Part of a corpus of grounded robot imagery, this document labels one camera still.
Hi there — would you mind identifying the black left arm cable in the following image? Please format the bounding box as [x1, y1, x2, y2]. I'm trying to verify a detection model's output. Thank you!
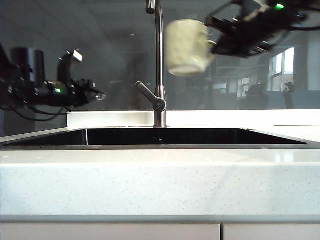
[0, 99, 71, 122]

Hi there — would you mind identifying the steel faucet lever handle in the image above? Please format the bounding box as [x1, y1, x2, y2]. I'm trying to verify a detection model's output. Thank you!
[134, 81, 168, 113]

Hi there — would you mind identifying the wide beige cabinet door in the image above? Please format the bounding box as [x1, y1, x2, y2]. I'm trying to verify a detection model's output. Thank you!
[0, 223, 222, 240]

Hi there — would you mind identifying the steel gooseneck faucet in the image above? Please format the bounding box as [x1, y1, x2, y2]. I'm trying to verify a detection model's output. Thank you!
[145, 0, 168, 128]

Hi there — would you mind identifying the narrow beige cabinet door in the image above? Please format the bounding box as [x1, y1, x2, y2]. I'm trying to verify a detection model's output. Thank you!
[223, 223, 320, 240]

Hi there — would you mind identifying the white counter upstand ledge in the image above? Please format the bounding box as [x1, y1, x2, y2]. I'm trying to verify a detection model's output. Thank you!
[66, 109, 320, 128]

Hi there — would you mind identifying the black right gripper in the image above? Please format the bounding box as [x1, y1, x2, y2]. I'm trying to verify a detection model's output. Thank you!
[206, 2, 307, 58]

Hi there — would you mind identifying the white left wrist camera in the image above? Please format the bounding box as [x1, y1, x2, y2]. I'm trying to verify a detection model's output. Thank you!
[57, 49, 85, 83]

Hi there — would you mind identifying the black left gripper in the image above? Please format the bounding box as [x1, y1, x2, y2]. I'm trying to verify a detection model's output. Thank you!
[46, 79, 107, 106]

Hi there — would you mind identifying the pale green ceramic mug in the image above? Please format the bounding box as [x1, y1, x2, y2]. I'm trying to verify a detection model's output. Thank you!
[165, 19, 217, 77]

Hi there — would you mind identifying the black sink basin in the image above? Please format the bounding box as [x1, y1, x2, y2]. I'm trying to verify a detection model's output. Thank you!
[1, 127, 309, 151]

